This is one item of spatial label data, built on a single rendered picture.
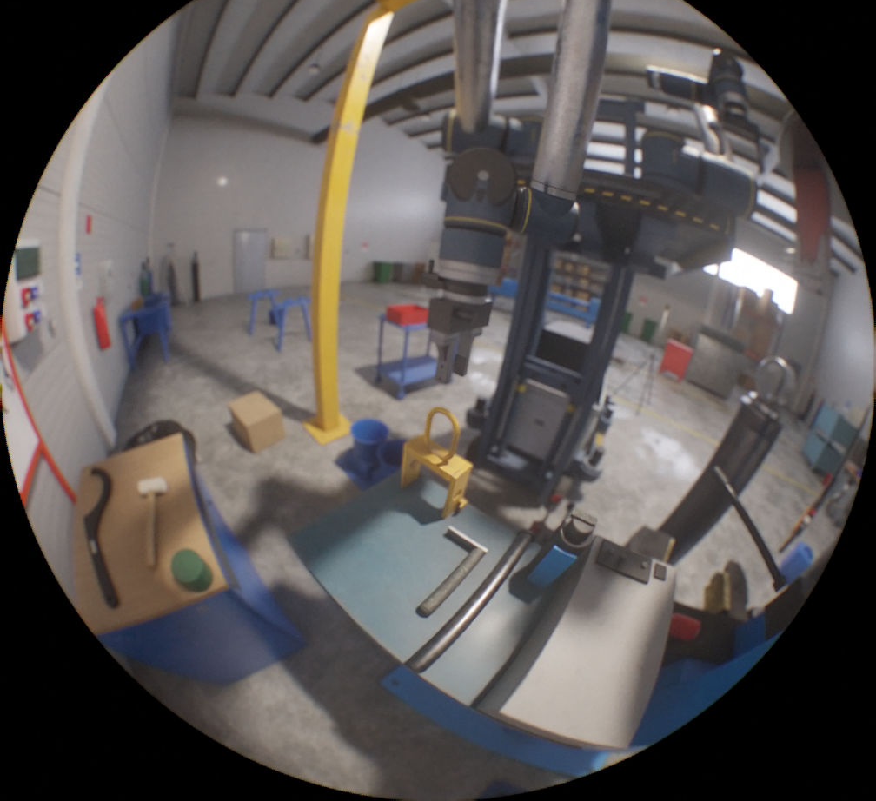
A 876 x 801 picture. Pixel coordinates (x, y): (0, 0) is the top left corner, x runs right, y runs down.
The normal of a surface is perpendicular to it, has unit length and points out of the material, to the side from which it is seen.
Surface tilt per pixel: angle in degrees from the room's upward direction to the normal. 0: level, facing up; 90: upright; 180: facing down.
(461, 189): 94
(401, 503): 0
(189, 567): 0
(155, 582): 0
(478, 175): 90
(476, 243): 90
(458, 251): 90
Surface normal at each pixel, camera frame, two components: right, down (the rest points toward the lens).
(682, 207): -0.59, 0.24
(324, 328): 0.77, 0.34
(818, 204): -0.99, -0.13
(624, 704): 0.14, -0.91
